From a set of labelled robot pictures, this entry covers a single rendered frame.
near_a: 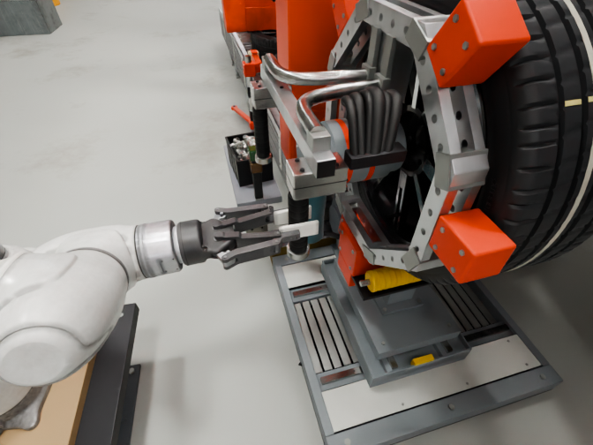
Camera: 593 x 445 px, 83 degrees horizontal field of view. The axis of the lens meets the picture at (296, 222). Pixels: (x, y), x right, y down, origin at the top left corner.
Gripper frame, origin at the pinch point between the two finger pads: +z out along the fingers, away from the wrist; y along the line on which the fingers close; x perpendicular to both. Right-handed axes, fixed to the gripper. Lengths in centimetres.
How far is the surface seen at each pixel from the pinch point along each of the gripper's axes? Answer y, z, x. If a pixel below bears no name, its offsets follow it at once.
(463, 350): 7, 56, -66
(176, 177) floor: -144, -38, -83
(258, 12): -254, 40, -19
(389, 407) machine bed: 14, 27, -75
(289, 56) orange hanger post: -61, 15, 9
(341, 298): -24, 25, -68
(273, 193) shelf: -56, 6, -38
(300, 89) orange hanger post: -61, 18, -1
